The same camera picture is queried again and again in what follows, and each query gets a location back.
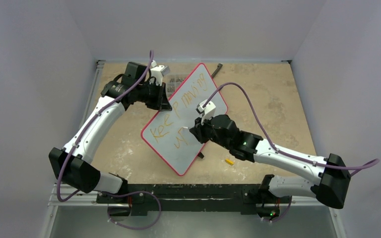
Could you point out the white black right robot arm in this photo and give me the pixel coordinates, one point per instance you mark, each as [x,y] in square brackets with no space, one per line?
[322,178]

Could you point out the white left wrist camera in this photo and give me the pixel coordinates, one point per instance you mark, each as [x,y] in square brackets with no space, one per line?
[157,72]

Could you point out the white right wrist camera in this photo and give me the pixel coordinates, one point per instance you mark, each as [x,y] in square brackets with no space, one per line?
[206,110]

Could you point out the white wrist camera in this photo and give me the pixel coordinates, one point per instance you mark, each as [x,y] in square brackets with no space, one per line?
[157,72]
[206,110]

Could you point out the clear plastic screw box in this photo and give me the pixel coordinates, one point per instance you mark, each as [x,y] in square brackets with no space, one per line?
[178,73]

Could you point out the black metal rod tool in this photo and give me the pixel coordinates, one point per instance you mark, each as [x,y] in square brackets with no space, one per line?
[216,71]

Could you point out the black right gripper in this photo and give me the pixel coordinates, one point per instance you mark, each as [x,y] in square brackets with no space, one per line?
[204,131]

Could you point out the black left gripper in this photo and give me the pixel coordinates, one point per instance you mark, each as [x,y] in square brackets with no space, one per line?
[161,101]

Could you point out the yellow marker cap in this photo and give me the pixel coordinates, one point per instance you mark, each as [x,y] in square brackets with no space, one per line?
[230,162]

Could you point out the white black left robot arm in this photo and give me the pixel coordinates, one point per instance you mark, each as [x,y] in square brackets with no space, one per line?
[72,163]

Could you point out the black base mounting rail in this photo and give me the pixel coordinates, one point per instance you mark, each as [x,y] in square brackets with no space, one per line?
[247,199]

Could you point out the pink framed whiteboard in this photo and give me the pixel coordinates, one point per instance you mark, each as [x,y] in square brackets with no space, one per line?
[164,133]

